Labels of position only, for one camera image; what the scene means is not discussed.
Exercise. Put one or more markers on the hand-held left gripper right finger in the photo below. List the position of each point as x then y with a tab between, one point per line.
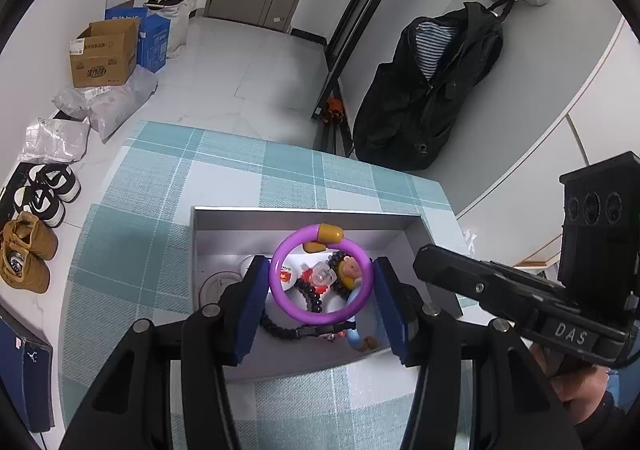
395	315

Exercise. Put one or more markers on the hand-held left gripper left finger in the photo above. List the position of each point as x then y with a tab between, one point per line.
250	315

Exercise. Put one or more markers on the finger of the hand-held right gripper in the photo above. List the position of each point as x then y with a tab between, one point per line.
470	280

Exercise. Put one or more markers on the white round compact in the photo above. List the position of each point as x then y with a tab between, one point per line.
220	287

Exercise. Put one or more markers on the pink pig charm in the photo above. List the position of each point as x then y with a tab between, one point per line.
350	270

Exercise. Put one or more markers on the grey cardboard box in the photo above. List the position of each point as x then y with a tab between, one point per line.
300	217

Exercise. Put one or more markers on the person's right forearm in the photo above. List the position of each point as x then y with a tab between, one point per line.
617	427

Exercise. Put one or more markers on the person's right hand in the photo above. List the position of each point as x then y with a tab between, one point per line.
580	390

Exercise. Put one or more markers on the white item with red print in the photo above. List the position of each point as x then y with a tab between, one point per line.
287	278

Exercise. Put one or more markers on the red toy with clear top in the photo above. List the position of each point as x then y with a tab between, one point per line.
320	276

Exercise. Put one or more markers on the teal checked tablecloth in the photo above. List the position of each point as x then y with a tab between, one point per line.
225	165

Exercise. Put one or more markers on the black jacket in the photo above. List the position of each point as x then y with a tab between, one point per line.
425	115

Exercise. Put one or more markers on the orange tripod clamp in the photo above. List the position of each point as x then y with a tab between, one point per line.
334	109

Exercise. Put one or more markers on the dark blue shoe box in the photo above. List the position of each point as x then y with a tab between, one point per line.
25	370

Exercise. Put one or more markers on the tan boot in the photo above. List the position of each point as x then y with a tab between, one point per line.
30	235
22	270

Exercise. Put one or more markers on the black and white sneaker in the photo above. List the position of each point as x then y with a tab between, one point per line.
55	181
40	206

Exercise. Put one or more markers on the striped shirt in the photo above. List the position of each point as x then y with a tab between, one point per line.
435	45

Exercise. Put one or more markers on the grey plastic parcel bags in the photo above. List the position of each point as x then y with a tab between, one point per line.
115	102

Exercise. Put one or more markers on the small clear plastic package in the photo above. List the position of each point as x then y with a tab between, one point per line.
55	140

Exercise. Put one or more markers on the black tripod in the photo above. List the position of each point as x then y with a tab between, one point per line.
350	30

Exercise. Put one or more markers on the blue carton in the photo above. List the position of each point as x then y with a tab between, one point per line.
122	12
155	45

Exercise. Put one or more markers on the white fabric bag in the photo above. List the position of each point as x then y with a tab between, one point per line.
180	25

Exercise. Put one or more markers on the brown cardboard box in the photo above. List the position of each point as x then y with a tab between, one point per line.
100	55

